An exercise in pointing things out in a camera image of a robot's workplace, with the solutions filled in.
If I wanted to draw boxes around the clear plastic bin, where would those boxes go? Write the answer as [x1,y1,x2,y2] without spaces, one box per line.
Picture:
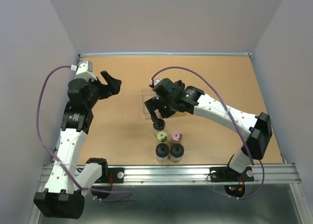
[141,88,157,119]

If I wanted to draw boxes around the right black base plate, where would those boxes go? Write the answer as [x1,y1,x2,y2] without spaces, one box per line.
[208,166,254,182]

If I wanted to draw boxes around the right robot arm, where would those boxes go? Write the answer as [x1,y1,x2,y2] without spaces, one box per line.
[145,78,273,180]

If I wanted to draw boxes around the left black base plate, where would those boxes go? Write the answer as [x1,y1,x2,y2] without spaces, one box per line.
[96,167,124,183]

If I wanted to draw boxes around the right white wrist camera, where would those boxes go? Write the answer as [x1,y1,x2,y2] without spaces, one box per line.
[149,78,162,89]

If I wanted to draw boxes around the yellow cap bottle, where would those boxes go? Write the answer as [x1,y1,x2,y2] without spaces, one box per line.
[156,131,168,143]

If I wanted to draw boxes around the black cap bottle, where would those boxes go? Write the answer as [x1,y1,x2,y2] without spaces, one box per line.
[156,143,170,163]
[170,143,184,163]
[153,119,165,137]

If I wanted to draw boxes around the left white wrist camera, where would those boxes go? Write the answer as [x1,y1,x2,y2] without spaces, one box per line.
[70,61,97,82]

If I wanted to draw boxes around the pink cap bottle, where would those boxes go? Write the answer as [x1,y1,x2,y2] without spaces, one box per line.
[170,131,182,144]

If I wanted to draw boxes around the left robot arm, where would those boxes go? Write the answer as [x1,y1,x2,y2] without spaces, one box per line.
[34,71,122,219]

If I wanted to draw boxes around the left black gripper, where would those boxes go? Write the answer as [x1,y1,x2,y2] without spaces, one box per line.
[86,71,122,109]

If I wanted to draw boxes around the aluminium front rail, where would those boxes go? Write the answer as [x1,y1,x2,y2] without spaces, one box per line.
[36,163,304,187]

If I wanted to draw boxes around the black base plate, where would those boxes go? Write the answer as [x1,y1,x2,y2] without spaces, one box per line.
[208,166,254,182]
[96,167,124,183]

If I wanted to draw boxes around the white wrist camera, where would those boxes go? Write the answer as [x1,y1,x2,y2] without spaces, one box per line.
[149,78,162,89]
[70,61,97,82]

